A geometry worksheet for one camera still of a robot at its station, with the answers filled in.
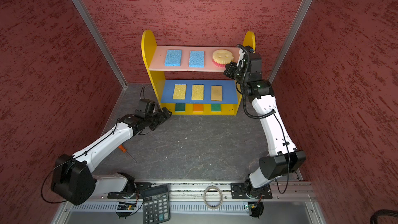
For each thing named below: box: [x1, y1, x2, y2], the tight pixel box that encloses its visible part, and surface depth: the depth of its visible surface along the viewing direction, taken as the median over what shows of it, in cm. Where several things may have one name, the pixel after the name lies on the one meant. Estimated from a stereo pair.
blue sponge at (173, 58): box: [164, 49, 182, 67], surface depth 77 cm
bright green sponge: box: [211, 103, 222, 112], surface depth 105 cm
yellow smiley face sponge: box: [211, 49, 235, 68], surface depth 75 cm
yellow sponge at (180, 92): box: [172, 84, 187, 100], surface depth 99 cm
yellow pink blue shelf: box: [141, 30, 256, 116], surface depth 94 cm
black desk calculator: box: [142, 184, 171, 224], surface depth 70 cm
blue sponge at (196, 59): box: [188, 50, 205, 68], surface depth 77 cm
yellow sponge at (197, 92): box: [191, 84, 204, 101], surface depth 97 cm
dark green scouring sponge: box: [175, 103, 186, 113], surface depth 105 cm
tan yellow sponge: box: [210, 85, 223, 102], surface depth 97 cm
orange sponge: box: [193, 103, 204, 113], surface depth 108 cm
